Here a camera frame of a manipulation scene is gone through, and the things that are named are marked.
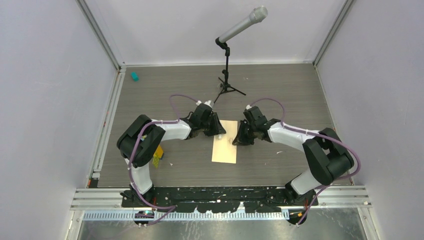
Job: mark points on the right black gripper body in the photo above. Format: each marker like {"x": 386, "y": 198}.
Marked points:
{"x": 246, "y": 134}

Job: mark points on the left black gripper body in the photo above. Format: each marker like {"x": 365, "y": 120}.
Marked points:
{"x": 210, "y": 128}

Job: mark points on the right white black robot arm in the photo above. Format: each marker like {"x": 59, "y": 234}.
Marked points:
{"x": 327, "y": 159}

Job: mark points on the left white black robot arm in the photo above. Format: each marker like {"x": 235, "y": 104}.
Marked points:
{"x": 138, "y": 144}

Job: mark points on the black tripod microphone stand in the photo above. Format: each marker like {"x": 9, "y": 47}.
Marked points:
{"x": 225, "y": 86}

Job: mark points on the colourful toy brick structure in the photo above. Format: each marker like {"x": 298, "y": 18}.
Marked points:
{"x": 159, "y": 153}

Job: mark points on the yellow-green lattice piece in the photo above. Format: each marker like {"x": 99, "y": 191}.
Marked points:
{"x": 156, "y": 161}

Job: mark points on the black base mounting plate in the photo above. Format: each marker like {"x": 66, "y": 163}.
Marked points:
{"x": 218, "y": 199}

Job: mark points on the teal small block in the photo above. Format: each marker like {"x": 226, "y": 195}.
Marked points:
{"x": 134, "y": 76}

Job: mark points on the silver microphone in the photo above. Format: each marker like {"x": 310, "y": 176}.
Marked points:
{"x": 257, "y": 15}

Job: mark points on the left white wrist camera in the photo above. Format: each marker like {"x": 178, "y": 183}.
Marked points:
{"x": 209, "y": 103}

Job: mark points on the white slotted cable duct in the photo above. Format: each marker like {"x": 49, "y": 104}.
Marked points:
{"x": 149, "y": 215}

